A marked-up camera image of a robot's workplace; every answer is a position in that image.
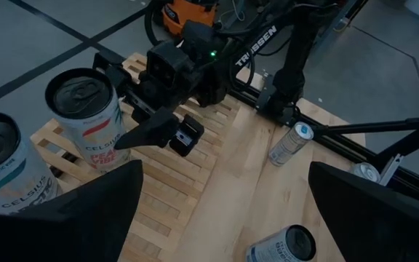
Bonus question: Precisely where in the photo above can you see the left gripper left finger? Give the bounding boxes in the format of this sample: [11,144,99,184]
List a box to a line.
[0,159,144,262]

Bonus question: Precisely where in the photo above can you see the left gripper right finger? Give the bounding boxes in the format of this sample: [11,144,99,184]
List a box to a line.
[308,162,419,262]

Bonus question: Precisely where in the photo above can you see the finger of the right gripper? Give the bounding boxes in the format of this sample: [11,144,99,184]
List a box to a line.
[114,108,205,158]
[92,50,132,96]

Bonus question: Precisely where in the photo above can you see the peach can silver top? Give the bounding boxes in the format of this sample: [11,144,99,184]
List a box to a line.
[351,162,382,183]

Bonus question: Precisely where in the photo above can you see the white Celsius Peach Vibe can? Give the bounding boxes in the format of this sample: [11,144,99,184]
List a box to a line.
[44,67,132,172]

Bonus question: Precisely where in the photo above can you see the white Celsius Arctic Vibe can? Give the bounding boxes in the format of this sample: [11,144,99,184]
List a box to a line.
[0,110,64,215]

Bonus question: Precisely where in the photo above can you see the blue silver Red Bull can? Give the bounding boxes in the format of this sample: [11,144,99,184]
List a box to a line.
[268,121,315,167]

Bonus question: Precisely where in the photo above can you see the white blue Celsius can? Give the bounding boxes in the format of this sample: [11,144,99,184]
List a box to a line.
[244,223,318,262]

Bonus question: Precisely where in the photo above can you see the wooden slatted shelf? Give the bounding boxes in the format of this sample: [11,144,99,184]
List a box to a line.
[30,52,242,262]

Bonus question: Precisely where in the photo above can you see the orange shop vacuum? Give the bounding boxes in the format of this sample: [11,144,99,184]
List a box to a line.
[161,0,220,37]
[143,0,169,47]

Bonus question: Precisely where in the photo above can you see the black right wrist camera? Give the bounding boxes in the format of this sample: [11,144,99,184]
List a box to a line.
[145,39,196,90]

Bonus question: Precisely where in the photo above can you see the black aluminium frame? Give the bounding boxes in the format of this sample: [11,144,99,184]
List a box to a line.
[229,85,419,207]

